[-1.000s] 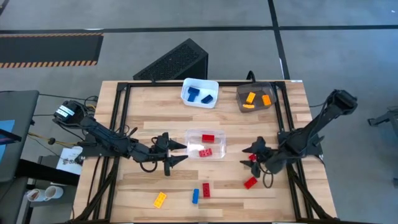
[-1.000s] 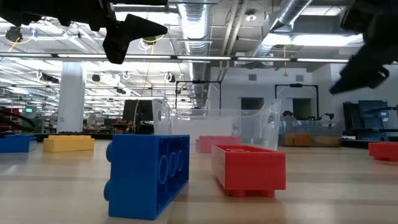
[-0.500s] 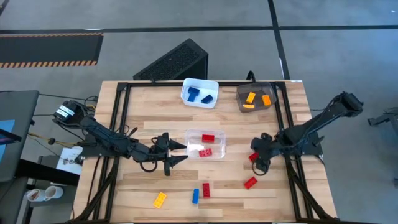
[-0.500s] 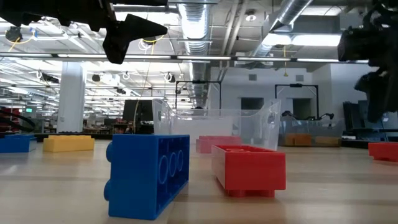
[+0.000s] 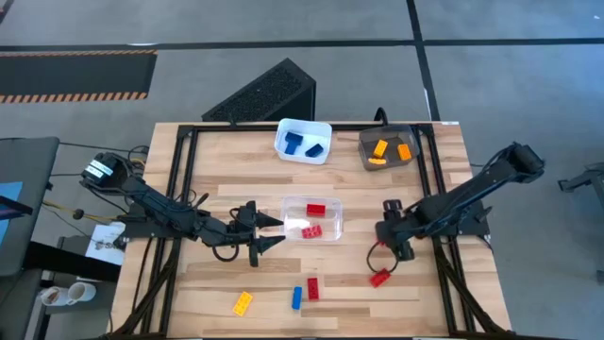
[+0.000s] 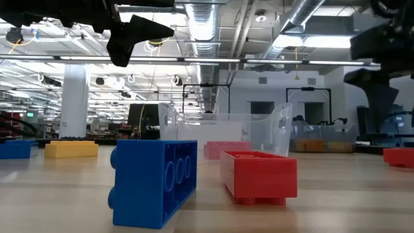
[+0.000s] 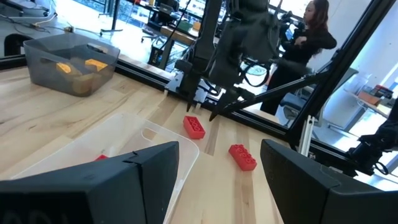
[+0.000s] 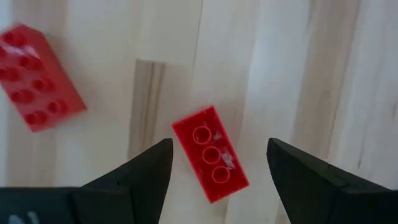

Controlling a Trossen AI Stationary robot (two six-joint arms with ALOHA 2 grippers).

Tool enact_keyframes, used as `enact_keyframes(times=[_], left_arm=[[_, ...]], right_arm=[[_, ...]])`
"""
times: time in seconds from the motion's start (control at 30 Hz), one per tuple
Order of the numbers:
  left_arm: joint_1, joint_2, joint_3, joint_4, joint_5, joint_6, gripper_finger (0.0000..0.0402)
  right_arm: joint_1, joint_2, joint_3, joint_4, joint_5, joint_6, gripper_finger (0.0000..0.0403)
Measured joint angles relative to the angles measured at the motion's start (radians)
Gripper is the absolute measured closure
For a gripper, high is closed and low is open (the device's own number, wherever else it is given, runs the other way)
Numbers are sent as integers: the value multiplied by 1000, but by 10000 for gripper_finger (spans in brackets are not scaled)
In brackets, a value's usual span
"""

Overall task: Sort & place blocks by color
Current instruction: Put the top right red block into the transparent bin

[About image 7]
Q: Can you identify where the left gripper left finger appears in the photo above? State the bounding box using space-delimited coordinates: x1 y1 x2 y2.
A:
0 141 180 224

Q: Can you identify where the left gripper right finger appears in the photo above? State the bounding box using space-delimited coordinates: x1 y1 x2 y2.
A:
259 138 398 224

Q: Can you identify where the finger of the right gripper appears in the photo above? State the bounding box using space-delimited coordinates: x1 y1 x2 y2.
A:
208 88 249 122
178 60 203 113

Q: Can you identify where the wooden desk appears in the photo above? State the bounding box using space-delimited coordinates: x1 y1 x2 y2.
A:
160 24 203 46

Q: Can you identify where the person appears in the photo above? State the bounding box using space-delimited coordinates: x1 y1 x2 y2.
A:
259 0 338 116

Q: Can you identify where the grey office chair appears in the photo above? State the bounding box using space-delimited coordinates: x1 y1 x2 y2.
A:
279 93 312 122

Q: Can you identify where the clear plastic bin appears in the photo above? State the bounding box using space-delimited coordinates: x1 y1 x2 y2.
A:
11 111 200 224

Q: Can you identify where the black office chair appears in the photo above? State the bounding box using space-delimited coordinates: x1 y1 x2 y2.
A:
141 0 181 41

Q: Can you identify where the black stand with panel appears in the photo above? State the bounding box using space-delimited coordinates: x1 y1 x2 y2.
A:
99 0 124 35

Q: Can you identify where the smoky grey plastic bin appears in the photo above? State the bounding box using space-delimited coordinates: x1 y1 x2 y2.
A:
23 32 121 98

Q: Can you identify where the black table edge rail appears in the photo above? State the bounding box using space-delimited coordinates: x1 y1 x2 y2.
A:
0 54 289 139
307 139 398 187

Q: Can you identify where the black diagonal frame brace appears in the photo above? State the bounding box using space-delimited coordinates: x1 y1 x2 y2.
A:
214 70 330 118

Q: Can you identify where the silver corner bracket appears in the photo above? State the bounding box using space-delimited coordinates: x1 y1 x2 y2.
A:
298 114 314 156

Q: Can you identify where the black frame post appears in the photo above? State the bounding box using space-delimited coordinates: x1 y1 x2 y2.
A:
284 0 398 149

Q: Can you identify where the black rounded frame foot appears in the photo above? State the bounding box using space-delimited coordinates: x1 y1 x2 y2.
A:
3 33 30 57

